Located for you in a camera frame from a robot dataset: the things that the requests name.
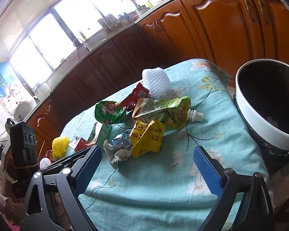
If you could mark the sink faucet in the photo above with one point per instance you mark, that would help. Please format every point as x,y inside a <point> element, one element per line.
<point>77,42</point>

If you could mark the small white foam net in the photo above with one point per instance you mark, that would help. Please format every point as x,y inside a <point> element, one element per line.
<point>44,163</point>

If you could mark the yellow foam fruit net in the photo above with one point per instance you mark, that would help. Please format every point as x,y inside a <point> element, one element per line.
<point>59,148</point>

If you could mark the white rimmed trash bin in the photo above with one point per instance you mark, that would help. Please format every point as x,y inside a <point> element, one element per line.
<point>262,98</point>

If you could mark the teal floral tablecloth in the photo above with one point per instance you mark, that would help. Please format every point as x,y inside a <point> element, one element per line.
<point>165,190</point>

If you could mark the red snack wrapper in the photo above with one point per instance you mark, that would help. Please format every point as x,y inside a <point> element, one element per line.
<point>138,92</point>

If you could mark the yellow snack wrapper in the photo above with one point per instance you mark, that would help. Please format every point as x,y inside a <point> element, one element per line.
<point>146,137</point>

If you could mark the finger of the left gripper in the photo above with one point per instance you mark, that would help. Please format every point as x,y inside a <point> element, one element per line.
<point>74,161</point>

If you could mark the green milk carton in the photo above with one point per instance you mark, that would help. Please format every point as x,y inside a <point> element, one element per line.
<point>100,133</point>

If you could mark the red white small carton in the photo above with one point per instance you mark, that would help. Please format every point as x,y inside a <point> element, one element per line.
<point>77,144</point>

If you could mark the wooden kitchen cabinets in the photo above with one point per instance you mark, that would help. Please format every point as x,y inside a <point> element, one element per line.
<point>225,32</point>

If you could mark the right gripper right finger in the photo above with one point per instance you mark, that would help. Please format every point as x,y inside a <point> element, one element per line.
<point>255,211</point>

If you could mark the green chip bag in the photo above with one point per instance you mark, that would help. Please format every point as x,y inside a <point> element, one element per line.
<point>109,112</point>

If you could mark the blue white wrapper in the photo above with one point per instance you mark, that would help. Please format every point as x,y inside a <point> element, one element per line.
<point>119,149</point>

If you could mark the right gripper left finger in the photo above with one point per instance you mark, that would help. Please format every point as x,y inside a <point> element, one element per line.
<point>69,178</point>

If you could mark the white kettle pot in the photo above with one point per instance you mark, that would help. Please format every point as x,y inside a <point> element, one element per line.
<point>140,10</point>

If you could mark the white foam fruit net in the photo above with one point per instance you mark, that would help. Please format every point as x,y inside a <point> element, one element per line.
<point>156,81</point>

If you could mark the green juice pouch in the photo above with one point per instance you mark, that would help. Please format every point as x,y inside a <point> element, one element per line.
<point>174,113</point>

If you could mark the white rice cooker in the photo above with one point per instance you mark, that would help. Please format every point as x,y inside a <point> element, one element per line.
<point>41,90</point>

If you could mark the person's left hand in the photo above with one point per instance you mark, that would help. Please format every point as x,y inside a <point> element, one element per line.
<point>63,218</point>

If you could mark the beach poster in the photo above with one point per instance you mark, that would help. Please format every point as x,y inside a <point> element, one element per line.
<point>7,78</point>

